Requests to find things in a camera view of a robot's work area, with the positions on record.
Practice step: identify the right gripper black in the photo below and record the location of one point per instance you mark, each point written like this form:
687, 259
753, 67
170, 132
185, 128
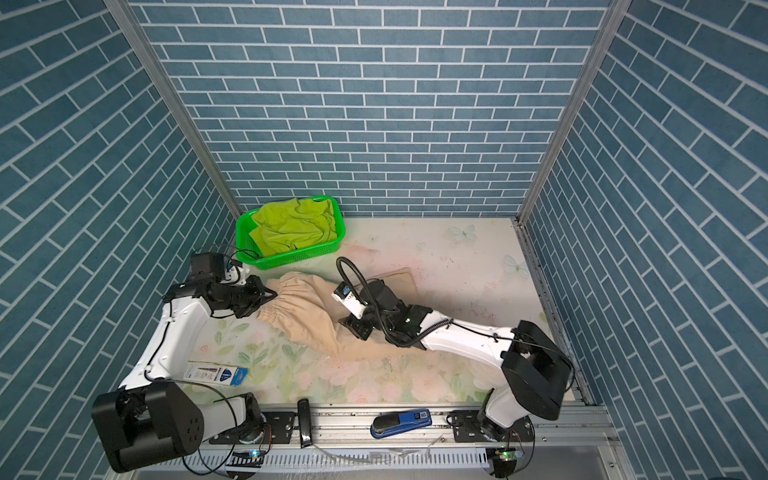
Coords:
354, 324

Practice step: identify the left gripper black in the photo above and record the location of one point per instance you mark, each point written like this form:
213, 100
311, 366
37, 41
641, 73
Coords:
258, 296

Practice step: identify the green plastic basket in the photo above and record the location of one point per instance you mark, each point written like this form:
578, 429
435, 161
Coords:
248, 252

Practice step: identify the beige drawstring shorts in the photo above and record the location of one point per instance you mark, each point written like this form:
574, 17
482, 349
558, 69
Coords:
306, 312

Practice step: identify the lime green shorts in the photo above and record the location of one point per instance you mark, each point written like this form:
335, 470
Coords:
293, 224

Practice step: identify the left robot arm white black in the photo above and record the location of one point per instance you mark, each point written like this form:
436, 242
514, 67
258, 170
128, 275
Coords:
148, 419

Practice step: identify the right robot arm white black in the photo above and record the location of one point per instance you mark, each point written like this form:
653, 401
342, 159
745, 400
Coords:
536, 370

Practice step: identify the white blue paper card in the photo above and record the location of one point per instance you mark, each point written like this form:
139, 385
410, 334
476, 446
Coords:
215, 374

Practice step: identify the black remote-like device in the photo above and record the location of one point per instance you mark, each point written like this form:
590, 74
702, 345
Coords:
304, 423

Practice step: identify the blue black stapler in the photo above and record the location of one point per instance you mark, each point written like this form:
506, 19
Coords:
398, 422

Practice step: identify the left circuit board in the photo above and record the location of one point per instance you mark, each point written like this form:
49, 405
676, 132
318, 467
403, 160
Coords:
246, 459

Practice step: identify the circuit board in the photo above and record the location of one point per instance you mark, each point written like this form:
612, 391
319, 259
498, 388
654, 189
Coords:
246, 459
502, 462

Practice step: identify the right circuit board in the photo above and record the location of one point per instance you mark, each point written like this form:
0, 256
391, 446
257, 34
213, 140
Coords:
502, 462

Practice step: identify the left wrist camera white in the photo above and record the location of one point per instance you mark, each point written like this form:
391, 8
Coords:
236, 275

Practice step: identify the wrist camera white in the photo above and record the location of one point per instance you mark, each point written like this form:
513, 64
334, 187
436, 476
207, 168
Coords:
236, 275
350, 300

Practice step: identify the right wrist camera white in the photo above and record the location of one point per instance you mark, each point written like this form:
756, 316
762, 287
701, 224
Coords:
350, 300

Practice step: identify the aluminium front rail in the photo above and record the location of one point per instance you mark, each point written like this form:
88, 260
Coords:
351, 427

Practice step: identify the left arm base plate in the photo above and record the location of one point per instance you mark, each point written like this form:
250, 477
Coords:
274, 427

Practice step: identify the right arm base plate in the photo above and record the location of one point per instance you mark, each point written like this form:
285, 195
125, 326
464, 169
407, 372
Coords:
469, 426

